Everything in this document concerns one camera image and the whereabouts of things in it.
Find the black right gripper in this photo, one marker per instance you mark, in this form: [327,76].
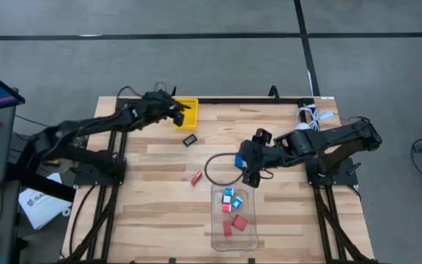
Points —
[255,155]

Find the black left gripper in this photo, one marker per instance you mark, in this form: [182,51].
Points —
[152,106]

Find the blue digital display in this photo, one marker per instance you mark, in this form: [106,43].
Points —
[238,161]

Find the blue white USB charger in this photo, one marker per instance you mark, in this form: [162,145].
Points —
[229,191]
[237,202]

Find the white USB wall charger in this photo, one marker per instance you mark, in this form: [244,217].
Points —
[226,199]

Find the small red cube charger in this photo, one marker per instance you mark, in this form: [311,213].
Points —
[226,208]

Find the red digital display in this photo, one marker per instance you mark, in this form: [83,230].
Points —
[196,178]

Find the large red wall charger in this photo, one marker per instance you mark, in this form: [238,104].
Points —
[240,222]

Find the slim red wall charger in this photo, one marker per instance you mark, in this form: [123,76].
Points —
[227,228]

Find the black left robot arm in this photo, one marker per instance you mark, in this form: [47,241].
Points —
[93,122]

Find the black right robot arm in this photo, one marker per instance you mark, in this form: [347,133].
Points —
[328,135]

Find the yellow plastic basket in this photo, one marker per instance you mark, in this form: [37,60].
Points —
[192,113]

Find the table lamp with white bulb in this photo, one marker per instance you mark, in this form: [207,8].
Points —
[302,126]

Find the clear plastic bin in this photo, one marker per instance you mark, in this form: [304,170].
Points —
[240,242]

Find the black clamp lever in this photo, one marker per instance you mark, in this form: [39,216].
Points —
[354,168]

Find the black table clip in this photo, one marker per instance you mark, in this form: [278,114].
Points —
[251,261]
[172,261]

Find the black support beam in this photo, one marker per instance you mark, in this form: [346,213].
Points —
[46,187]

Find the white tape roll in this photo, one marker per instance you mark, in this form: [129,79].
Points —
[63,212]

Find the white printed paper bag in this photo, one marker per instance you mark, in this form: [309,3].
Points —
[42,209]

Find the black frame hook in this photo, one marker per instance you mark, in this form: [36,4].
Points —
[173,91]
[274,88]

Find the black aluminium table frame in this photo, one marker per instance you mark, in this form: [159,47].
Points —
[288,100]

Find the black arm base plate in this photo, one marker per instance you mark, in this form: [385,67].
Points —
[343,179]
[97,179]

